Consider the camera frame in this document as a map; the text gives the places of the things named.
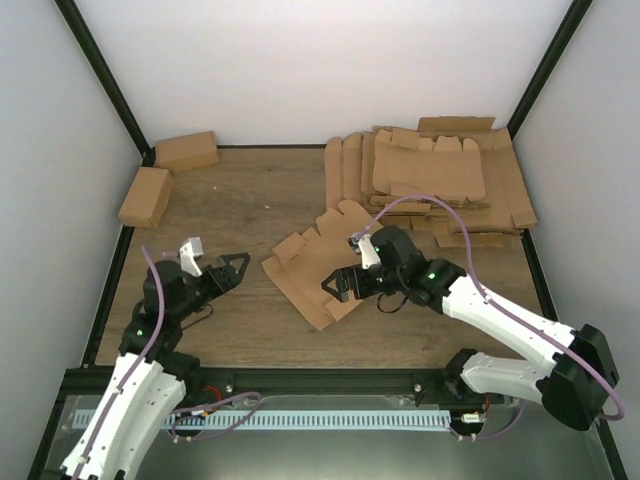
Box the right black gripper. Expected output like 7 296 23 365
322 264 406 302

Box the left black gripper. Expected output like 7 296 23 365
174 254 253 322

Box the cardboard box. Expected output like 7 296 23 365
118 167 173 229
262 200 372 330
156 131 219 173

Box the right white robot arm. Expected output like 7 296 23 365
321 226 619 431

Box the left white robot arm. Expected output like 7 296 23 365
60 252 250 479

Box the stack of flat cardboard blanks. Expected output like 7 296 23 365
324 116 538 248

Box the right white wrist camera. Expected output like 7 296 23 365
348 233 381 270

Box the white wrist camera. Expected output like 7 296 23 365
348 233 381 270
179 237 204 278

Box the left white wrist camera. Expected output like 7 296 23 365
179 237 204 278

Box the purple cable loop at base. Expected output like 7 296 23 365
170 388 263 445

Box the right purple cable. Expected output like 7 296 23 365
355 194 626 419

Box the light blue slotted cable duct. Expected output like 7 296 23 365
72 410 452 430

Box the black aluminium frame rail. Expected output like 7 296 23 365
59 366 591 401

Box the left black frame post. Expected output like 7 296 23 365
54 0 155 166

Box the black frame post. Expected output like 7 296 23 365
507 0 593 139
54 0 155 166

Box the right black frame post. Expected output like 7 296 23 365
507 0 593 139

